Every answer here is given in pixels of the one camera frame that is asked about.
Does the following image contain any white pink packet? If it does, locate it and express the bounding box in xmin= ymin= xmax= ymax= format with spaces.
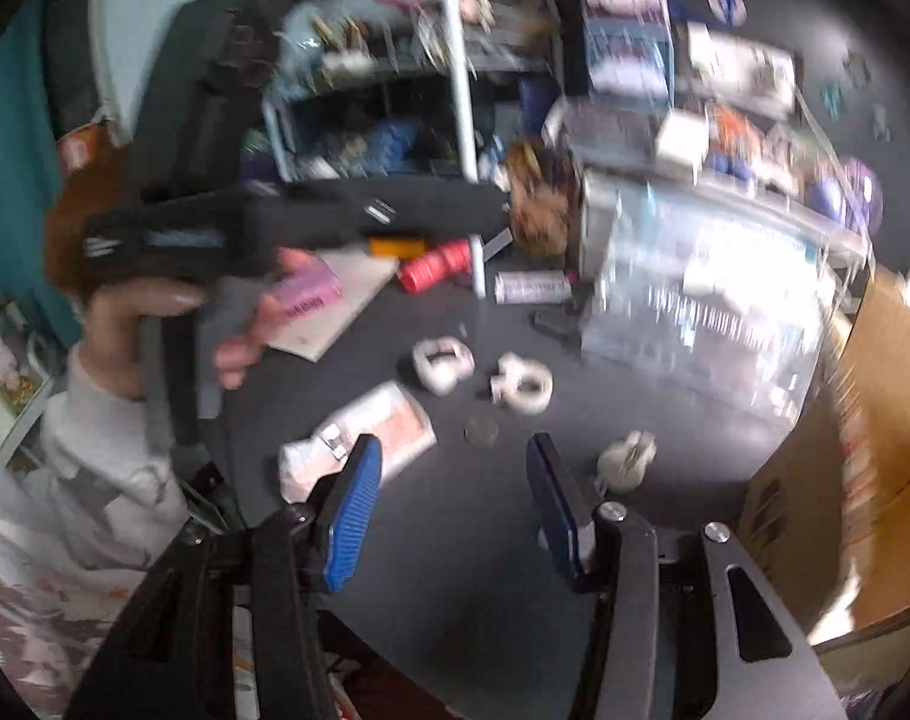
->
xmin=277 ymin=380 xmax=437 ymax=504

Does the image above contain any person's left hand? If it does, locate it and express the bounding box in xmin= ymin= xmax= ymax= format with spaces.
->
xmin=76 ymin=245 xmax=322 ymax=403

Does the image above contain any small white round object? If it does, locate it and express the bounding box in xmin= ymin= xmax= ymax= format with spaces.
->
xmin=595 ymin=431 xmax=657 ymax=496

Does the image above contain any pink notepad block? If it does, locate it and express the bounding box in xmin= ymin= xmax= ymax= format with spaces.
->
xmin=270 ymin=259 xmax=343 ymax=320

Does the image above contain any coin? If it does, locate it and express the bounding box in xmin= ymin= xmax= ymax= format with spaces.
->
xmin=463 ymin=416 xmax=499 ymax=449

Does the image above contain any white paper sheet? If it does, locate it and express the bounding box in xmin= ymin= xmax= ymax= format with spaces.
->
xmin=270 ymin=247 xmax=398 ymax=362

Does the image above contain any white tape roll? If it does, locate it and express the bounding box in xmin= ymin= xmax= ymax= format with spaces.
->
xmin=411 ymin=337 xmax=475 ymax=397

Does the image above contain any orange box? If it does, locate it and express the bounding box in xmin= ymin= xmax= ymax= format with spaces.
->
xmin=369 ymin=238 xmax=430 ymax=262

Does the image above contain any red folded umbrella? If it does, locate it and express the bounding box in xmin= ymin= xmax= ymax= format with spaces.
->
xmin=398 ymin=239 xmax=471 ymax=294

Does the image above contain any silver tube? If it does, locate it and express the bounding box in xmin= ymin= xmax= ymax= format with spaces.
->
xmin=494 ymin=271 xmax=572 ymax=305

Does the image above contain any clear plastic storage box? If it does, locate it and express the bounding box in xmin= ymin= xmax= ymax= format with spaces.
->
xmin=580 ymin=169 xmax=834 ymax=422

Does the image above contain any brown cardboard box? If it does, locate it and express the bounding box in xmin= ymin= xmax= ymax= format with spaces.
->
xmin=738 ymin=270 xmax=910 ymax=644

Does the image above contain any grey patterned left sleeve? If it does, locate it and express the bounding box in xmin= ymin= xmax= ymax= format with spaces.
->
xmin=0 ymin=359 xmax=188 ymax=718

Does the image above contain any brown plush toy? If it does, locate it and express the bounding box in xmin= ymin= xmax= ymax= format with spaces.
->
xmin=505 ymin=140 xmax=576 ymax=259

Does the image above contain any anime figure box stack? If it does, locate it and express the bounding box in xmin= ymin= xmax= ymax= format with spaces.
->
xmin=580 ymin=0 xmax=675 ymax=112

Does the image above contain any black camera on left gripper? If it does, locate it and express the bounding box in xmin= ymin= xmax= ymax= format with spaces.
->
xmin=130 ymin=0 xmax=281 ymax=205

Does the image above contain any white ring holder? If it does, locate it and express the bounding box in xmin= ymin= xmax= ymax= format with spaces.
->
xmin=489 ymin=353 xmax=554 ymax=416

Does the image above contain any white wire shelf rack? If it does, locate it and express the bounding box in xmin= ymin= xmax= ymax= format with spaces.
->
xmin=258 ymin=0 xmax=569 ymax=301

